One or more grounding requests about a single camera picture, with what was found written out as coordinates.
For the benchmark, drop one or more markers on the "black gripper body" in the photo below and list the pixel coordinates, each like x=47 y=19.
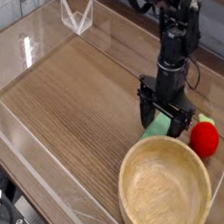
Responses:
x=166 y=92

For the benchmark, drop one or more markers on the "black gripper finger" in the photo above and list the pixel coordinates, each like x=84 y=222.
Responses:
x=147 y=111
x=177 y=125

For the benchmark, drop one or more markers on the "green foam block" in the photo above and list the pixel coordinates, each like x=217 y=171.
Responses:
x=159 y=126

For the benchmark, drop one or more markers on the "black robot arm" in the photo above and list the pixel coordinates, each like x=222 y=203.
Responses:
x=179 y=33

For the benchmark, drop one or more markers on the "wooden bowl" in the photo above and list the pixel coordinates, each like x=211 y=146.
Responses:
x=162 y=181

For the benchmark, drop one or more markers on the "red plush strawberry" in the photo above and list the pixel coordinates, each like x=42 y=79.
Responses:
x=204 y=137

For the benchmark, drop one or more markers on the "black metal device base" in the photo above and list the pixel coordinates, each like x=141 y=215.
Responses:
x=8 y=215

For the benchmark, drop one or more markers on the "clear acrylic corner bracket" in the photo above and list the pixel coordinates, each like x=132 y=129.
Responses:
x=78 y=22

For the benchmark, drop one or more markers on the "clear acrylic tray wall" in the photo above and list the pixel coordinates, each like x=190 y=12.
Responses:
x=51 y=189

